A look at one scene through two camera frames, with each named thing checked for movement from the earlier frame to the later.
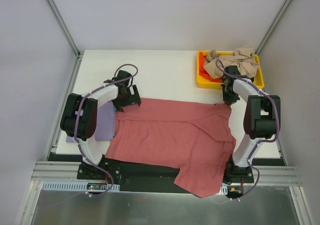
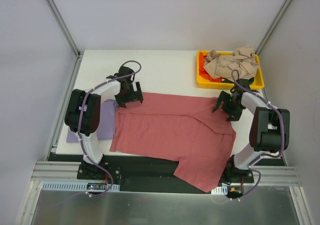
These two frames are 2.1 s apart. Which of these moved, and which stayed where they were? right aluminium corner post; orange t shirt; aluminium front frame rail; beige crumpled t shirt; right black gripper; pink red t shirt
Moved: pink red t shirt; right black gripper
Stayed: orange t shirt; beige crumpled t shirt; aluminium front frame rail; right aluminium corner post
